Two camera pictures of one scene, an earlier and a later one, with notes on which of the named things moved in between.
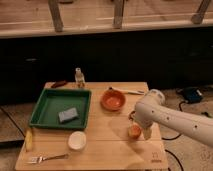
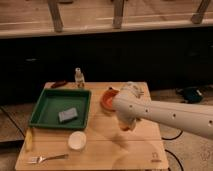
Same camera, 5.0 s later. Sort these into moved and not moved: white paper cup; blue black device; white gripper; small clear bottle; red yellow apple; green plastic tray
Moved: white gripper; red yellow apple
Not moved: small clear bottle; green plastic tray; blue black device; white paper cup
